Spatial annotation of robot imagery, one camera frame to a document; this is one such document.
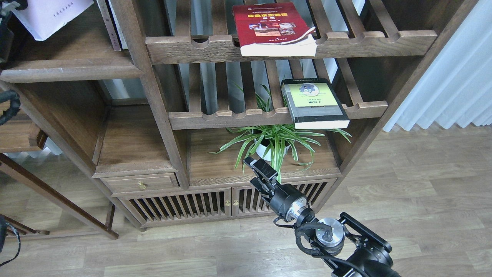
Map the green and black book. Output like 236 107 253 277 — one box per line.
281 78 350 130

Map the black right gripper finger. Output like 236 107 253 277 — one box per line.
244 157 278 182

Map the white sheer curtain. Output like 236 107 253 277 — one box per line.
383 0 492 132

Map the red cover book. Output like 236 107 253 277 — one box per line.
233 2 317 57

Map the pale lilac white book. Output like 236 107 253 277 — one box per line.
13 0 94 42

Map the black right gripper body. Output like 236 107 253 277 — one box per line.
251 175 309 223

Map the white blue upright book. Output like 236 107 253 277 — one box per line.
106 0 128 50

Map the grey upright book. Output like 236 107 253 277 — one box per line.
95 0 122 52

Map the white plant pot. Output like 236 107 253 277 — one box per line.
254 139 290 161

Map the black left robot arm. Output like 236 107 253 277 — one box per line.
0 0 28 266

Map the green spider plant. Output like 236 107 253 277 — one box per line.
209 83 352 183

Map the wooden side furniture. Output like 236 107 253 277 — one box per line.
0 90 119 240

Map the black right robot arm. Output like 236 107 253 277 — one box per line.
244 157 399 277

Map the dark wooden bookshelf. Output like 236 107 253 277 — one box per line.
1 0 477 227

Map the brass drawer knob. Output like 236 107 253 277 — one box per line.
138 181 147 190

